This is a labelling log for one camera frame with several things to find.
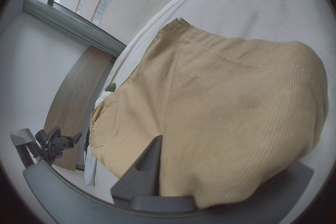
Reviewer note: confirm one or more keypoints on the pale blue garment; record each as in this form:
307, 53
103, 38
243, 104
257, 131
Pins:
90, 167

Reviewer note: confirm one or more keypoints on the white garment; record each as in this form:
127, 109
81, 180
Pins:
102, 99

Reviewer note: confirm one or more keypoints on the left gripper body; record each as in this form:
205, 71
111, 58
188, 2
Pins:
63, 142

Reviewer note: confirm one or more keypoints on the tan shorts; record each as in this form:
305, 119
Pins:
210, 112

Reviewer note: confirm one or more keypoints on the black T-shirt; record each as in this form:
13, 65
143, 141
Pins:
86, 140

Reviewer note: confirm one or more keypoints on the bed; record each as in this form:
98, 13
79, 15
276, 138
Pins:
249, 2

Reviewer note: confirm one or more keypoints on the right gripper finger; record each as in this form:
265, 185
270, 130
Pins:
141, 178

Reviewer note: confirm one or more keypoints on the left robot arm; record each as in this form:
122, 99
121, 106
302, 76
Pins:
25, 144

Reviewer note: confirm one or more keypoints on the olive green garment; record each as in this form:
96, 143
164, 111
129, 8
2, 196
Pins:
110, 87

